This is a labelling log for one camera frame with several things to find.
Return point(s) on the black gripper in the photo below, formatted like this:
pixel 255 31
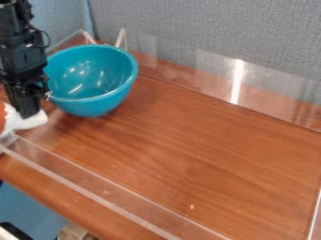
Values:
pixel 25 59

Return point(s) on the brown white toy mushroom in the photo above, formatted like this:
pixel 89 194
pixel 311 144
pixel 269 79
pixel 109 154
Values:
pixel 13 121

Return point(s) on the blue plastic bowl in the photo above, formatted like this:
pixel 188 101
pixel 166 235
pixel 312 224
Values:
pixel 91 77

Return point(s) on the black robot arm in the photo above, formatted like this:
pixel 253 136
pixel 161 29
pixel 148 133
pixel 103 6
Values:
pixel 15 18

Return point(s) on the clear acrylic front barrier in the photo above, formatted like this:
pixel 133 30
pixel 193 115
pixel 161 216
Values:
pixel 148 180

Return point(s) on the clear acrylic barrier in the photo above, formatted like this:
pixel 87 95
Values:
pixel 148 180
pixel 265 90

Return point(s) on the clear acrylic back barrier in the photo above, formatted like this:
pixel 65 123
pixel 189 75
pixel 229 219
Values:
pixel 265 90

